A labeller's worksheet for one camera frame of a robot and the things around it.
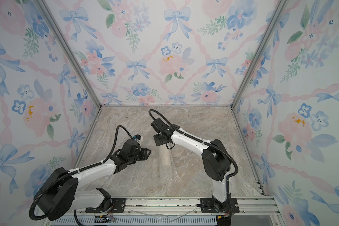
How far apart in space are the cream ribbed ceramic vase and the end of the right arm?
10cm

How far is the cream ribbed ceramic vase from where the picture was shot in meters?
0.82

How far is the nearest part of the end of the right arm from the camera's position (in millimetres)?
634
